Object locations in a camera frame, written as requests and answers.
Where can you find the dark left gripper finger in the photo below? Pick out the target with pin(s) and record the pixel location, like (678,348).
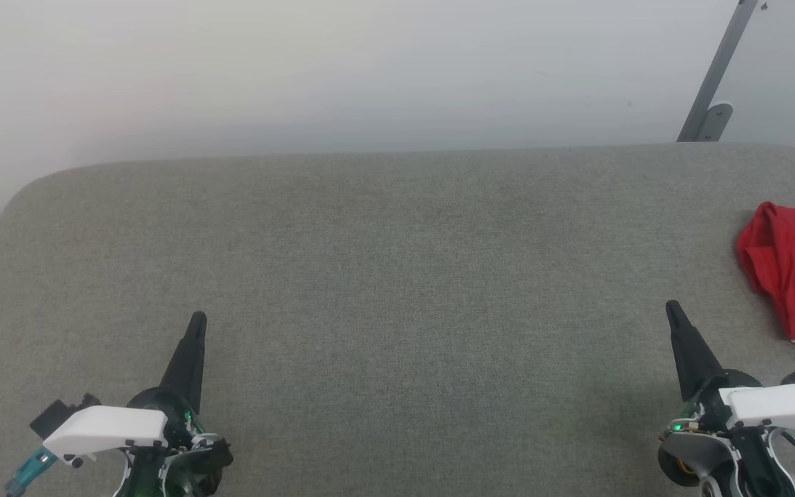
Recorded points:
(189,366)

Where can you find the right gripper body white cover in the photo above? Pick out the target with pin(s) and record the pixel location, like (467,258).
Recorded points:
(777,407)

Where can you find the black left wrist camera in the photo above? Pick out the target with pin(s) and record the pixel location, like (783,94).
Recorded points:
(52,416)

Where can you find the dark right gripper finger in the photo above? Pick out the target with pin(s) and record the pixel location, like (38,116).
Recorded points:
(693,359)

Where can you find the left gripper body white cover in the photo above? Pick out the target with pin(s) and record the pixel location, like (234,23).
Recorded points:
(111,428)

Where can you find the grey fabric sofa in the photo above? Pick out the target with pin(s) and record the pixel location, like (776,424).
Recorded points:
(404,290)

